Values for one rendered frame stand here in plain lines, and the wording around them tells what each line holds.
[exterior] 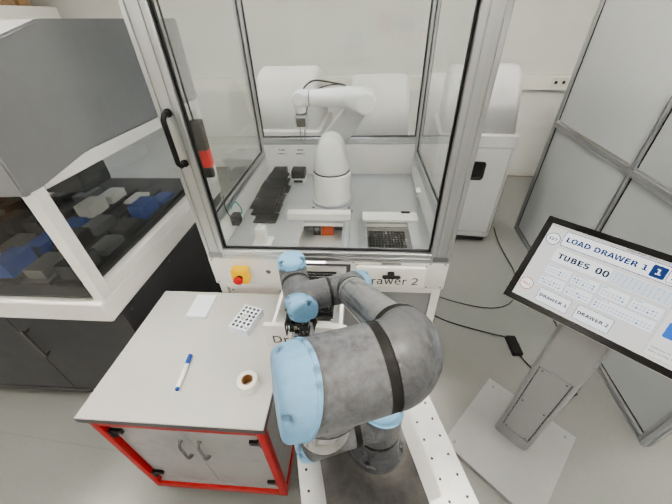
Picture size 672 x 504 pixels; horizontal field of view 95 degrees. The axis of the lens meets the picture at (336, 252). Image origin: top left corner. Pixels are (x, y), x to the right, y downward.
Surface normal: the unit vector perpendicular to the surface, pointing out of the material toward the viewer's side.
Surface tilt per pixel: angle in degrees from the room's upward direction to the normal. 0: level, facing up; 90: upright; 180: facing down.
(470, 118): 90
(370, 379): 41
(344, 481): 3
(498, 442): 3
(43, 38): 90
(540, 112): 90
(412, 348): 27
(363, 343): 2
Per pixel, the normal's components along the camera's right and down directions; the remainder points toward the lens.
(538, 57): -0.14, 0.60
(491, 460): -0.06, -0.77
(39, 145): 1.00, 0.02
